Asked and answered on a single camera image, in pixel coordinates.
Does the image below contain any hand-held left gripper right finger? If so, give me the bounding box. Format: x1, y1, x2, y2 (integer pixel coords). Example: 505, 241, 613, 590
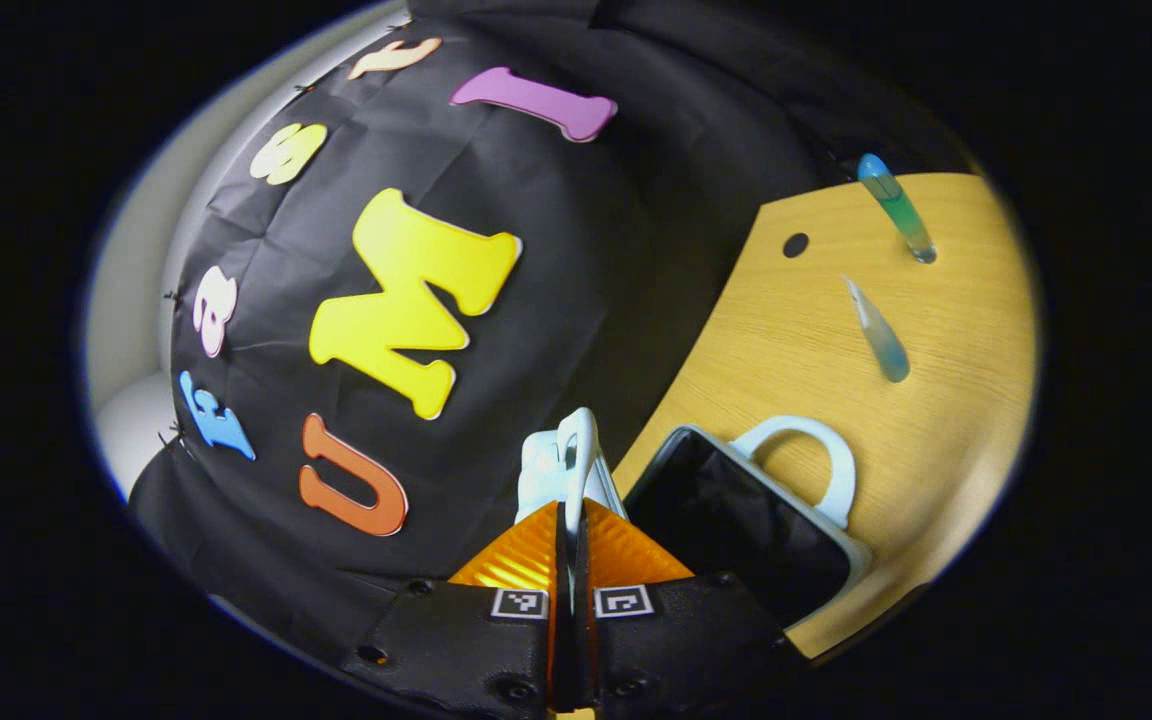
576, 500, 807, 716

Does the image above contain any clear blue tube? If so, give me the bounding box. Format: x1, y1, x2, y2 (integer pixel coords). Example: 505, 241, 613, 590
843, 277, 911, 384

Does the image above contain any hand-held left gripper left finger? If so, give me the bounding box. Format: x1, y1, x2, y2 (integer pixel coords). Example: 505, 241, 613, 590
341, 500, 567, 716

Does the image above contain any black backdrop cloth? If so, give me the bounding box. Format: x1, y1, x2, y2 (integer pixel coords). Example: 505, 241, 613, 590
128, 0, 977, 661

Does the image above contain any green bottle with blue cap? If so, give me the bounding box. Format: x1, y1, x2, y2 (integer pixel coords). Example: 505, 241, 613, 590
856, 153, 938, 265

